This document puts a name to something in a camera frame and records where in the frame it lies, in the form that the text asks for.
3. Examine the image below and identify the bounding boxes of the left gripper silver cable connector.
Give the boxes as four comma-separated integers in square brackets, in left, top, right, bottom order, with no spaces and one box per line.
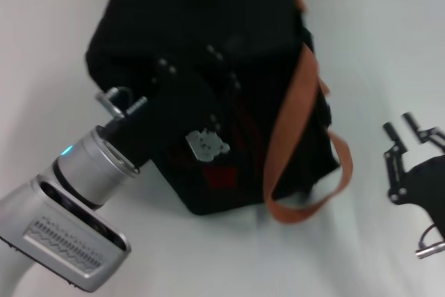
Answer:
[95,86,149,121]

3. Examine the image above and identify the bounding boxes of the right gripper silver cable connector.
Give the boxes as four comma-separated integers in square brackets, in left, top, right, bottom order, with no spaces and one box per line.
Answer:
[414,223,445,260]

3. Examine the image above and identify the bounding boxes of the black food bag orange straps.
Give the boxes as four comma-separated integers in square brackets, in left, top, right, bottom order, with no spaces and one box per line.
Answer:
[84,0,355,227]

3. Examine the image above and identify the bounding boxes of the gripper silver cable connector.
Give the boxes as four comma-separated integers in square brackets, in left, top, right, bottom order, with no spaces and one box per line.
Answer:
[414,223,445,260]
[95,86,149,121]

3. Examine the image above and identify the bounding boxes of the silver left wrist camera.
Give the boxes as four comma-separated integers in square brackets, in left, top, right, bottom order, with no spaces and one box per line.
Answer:
[0,175,134,294]

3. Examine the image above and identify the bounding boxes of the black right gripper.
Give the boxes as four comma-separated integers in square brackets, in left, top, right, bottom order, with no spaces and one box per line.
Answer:
[381,111,445,239]

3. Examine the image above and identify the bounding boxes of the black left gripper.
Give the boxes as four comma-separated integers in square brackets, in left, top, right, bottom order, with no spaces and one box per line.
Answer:
[104,44,243,170]

